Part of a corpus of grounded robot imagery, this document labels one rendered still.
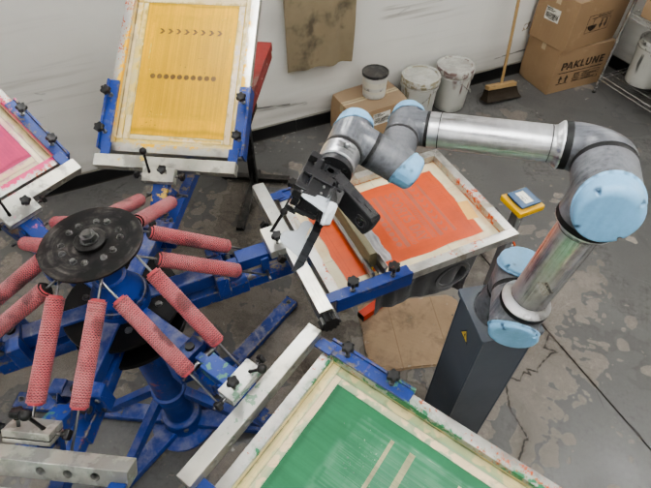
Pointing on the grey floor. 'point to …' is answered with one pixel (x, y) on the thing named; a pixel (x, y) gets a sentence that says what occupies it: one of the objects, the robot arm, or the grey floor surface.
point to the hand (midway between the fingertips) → (309, 253)
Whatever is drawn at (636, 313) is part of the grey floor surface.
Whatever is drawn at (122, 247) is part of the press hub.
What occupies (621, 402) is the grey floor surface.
